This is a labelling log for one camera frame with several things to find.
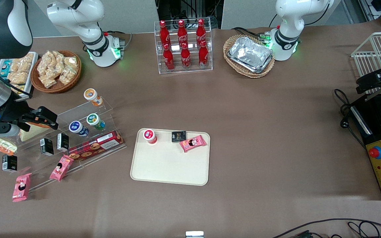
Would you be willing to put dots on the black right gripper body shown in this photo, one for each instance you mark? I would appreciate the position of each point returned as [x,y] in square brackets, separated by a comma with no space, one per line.
[12,113]

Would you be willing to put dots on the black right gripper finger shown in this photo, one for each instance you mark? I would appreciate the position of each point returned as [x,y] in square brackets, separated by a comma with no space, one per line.
[49,114]
[41,124]

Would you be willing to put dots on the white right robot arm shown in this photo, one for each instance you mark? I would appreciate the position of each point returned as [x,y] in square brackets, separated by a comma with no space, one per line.
[5,29]

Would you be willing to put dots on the wrapped triangle sandwich orange filling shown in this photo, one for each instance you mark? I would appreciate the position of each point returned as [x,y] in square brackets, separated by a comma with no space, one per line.
[33,134]

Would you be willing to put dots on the white rectangular snack tray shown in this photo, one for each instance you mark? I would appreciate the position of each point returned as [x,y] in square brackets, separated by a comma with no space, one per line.
[33,69]

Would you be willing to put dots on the beige plastic tray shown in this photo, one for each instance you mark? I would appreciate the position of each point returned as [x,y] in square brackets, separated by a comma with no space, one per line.
[167,165]

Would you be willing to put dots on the small black drink carton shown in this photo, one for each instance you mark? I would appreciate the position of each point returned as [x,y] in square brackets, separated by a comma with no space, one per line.
[9,163]
[46,147]
[63,142]

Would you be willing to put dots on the clear acrylic tiered stand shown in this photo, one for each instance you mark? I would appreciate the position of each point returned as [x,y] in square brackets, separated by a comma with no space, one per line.
[78,112]

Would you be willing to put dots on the blue lid yogurt cup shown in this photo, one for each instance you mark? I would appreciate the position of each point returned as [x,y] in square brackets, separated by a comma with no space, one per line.
[77,128]

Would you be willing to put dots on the brown wicker snack basket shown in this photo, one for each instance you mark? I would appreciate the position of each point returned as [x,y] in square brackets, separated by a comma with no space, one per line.
[36,84]

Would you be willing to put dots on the clear bag of beige snacks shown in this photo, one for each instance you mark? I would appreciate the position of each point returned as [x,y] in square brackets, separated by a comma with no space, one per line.
[18,78]
[47,81]
[70,65]
[46,62]
[66,77]
[59,61]
[23,62]

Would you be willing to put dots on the teal snack packet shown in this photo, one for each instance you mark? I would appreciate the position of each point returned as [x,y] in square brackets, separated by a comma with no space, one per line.
[6,68]

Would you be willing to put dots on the green lid yogurt cup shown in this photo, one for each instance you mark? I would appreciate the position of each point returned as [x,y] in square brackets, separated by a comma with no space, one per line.
[94,120]

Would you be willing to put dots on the orange lid yogurt cup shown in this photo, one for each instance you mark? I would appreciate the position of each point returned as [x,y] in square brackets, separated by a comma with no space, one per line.
[92,96]

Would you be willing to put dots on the pink snack packet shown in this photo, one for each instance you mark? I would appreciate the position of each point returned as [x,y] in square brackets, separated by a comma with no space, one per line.
[193,143]
[61,168]
[21,187]

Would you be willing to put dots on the red cookie box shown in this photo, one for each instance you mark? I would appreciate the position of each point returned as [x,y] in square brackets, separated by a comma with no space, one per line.
[94,145]

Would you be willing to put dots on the red lid yogurt cup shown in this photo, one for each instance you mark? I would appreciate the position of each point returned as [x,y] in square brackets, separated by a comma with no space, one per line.
[149,135]

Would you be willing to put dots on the red cola bottle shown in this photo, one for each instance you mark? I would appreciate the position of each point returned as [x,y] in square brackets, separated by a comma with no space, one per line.
[168,59]
[164,34]
[186,58]
[200,32]
[203,56]
[182,33]

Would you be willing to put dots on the small flat black box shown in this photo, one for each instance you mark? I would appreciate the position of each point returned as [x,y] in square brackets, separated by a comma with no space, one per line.
[179,136]

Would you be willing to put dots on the clear acrylic bottle rack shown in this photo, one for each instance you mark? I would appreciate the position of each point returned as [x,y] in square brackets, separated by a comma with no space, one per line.
[185,71]

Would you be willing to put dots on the small white metal block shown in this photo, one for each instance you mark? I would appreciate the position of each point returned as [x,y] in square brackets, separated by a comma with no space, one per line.
[194,234]

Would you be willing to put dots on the light wicker basket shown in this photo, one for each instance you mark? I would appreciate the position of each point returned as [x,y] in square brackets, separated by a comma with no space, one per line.
[253,74]

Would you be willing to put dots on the stacked aluminium foil trays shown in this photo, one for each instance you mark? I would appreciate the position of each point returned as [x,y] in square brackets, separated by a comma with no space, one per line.
[250,54]

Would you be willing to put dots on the black machine with yellow panel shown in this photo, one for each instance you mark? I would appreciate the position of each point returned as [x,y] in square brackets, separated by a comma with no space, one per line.
[375,109]

